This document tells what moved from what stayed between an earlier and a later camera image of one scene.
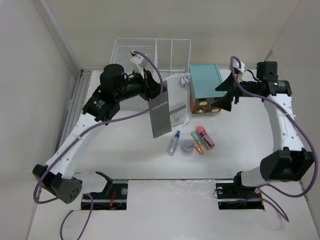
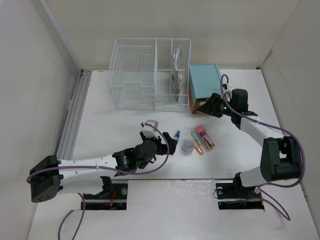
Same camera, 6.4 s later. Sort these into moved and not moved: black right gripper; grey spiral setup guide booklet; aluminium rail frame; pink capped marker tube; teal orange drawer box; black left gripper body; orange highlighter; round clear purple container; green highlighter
Moved: grey spiral setup guide booklet; black right gripper; black left gripper body
Not moved: aluminium rail frame; orange highlighter; green highlighter; pink capped marker tube; round clear purple container; teal orange drawer box
